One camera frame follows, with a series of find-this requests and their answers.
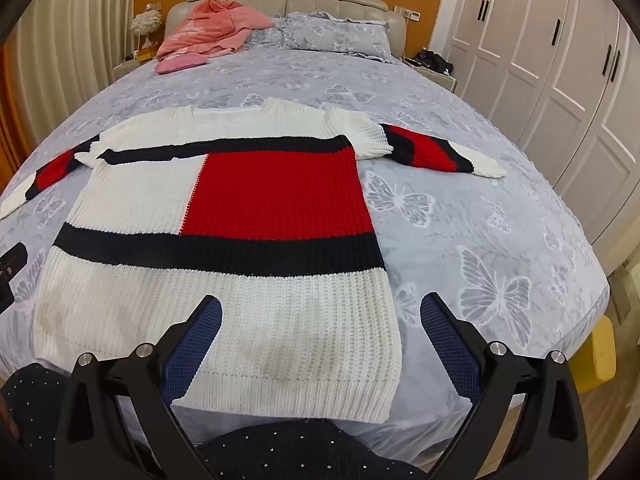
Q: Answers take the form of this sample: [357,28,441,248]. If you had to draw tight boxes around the bed with grey butterfly sheet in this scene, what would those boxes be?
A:
[0,35,612,456]

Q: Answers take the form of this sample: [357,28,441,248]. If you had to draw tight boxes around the yellow stool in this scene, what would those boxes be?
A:
[575,316,617,394]

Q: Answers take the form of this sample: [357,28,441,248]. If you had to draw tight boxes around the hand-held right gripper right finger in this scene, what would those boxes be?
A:
[420,291,590,480]

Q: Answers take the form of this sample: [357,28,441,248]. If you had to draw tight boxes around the white panelled wardrobe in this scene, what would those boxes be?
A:
[440,0,640,273]

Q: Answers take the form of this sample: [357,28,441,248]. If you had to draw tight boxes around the cream pleated curtain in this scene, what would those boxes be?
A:
[10,0,139,128]

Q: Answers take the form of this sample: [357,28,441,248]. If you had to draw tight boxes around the white red navy knit sweater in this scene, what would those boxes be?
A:
[0,97,508,423]

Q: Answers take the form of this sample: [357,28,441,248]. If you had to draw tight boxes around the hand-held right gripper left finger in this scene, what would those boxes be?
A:
[54,294,224,480]

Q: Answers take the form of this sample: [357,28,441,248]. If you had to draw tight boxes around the beige nightstand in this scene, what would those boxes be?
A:
[402,55,459,93]
[112,55,161,82]

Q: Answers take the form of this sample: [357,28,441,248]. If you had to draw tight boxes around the pink clothing pile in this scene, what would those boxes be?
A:
[156,0,275,59]

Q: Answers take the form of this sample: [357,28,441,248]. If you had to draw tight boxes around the person's dark dotted pants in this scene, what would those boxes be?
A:
[0,362,427,480]

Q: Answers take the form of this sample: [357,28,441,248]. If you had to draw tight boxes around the white feather lamp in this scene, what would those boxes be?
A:
[131,10,164,54]

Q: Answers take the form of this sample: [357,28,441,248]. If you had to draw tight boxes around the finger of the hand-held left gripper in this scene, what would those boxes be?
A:
[0,242,27,314]

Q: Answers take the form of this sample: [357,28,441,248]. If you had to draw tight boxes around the dark items on nightstand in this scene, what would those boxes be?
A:
[415,48,454,74]

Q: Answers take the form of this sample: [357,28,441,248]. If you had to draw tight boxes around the grey butterfly pillow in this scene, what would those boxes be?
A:
[282,11,394,62]
[244,16,291,51]

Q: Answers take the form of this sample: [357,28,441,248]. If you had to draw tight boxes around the beige padded headboard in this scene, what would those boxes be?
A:
[165,0,407,59]

